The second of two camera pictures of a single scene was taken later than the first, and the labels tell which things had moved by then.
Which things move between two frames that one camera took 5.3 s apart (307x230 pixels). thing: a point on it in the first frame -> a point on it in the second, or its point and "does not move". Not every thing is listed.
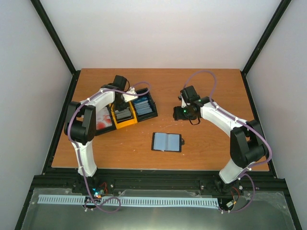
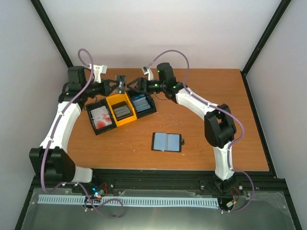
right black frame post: x=278 y=13 does not move
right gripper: x=177 y=115 -> x=138 y=80
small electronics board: x=97 y=193 does not move
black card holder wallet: x=167 y=142 does not move
